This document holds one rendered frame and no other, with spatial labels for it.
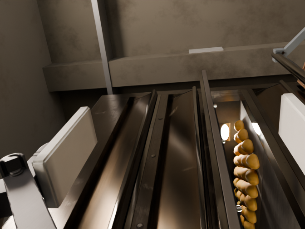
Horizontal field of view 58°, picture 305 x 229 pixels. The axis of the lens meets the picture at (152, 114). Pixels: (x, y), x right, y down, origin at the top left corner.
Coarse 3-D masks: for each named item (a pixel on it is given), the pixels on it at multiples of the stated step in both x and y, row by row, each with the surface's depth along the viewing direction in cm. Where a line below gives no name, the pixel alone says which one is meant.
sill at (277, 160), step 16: (240, 96) 173; (256, 112) 141; (256, 128) 132; (272, 144) 113; (272, 160) 108; (288, 176) 94; (288, 192) 91; (304, 192) 87; (304, 208) 81; (304, 224) 79
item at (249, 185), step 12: (240, 120) 169; (240, 132) 156; (240, 144) 160; (252, 144) 142; (240, 156) 164; (252, 156) 133; (240, 168) 169; (252, 168) 132; (240, 180) 173; (252, 180) 134; (240, 192) 175; (252, 192) 138; (240, 204) 177; (252, 204) 141; (240, 216) 169; (252, 216) 145; (252, 228) 149
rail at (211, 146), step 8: (200, 72) 166; (200, 80) 152; (208, 112) 114; (208, 120) 107; (208, 128) 102; (208, 136) 97; (208, 144) 92; (216, 160) 83; (216, 168) 80; (216, 176) 76; (216, 184) 73; (216, 192) 71; (216, 200) 68; (224, 208) 65; (224, 216) 63; (224, 224) 61
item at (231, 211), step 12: (204, 72) 163; (204, 84) 145; (216, 120) 106; (216, 132) 98; (216, 144) 91; (216, 156) 85; (228, 180) 74; (228, 192) 70; (228, 204) 66; (228, 216) 63; (240, 228) 59
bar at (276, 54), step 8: (304, 32) 96; (296, 40) 97; (280, 48) 101; (288, 48) 99; (272, 56) 102; (280, 56) 95; (280, 64) 94; (288, 64) 87; (296, 64) 85; (296, 72) 80; (304, 72) 77; (304, 80) 74
